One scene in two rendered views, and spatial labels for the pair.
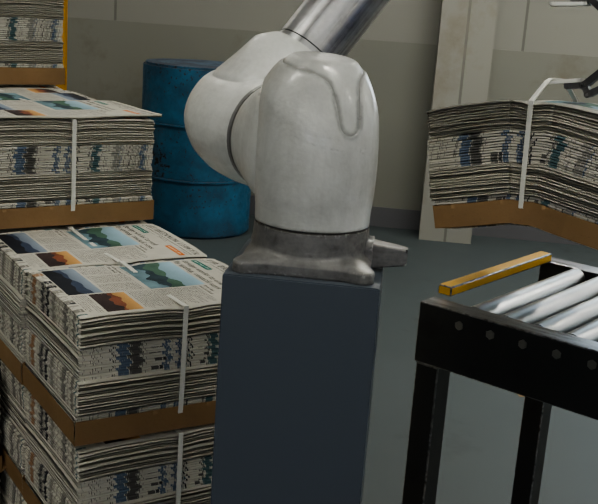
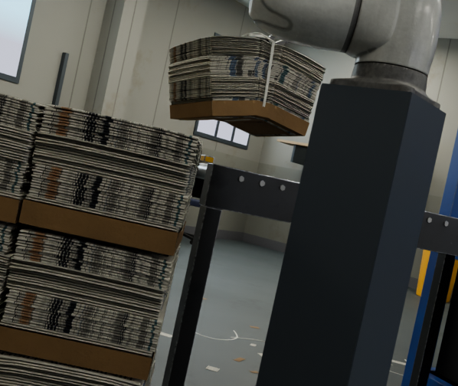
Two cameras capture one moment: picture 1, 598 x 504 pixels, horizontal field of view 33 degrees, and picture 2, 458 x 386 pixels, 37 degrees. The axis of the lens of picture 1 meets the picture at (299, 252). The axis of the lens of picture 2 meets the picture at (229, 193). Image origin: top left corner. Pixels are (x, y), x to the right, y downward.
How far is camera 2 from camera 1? 1.72 m
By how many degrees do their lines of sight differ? 60
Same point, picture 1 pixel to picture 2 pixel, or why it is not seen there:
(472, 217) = (236, 109)
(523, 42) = not seen: outside the picture
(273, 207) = (413, 55)
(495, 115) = (251, 47)
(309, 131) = (438, 11)
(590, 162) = (299, 83)
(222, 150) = (345, 15)
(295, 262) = (421, 92)
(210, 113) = not seen: outside the picture
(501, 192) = (253, 95)
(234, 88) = not seen: outside the picture
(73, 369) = (168, 187)
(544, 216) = (276, 112)
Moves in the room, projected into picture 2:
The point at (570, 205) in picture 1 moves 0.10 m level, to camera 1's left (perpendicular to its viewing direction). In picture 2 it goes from (289, 106) to (274, 99)
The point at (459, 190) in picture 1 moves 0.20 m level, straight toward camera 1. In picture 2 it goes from (229, 91) to (286, 97)
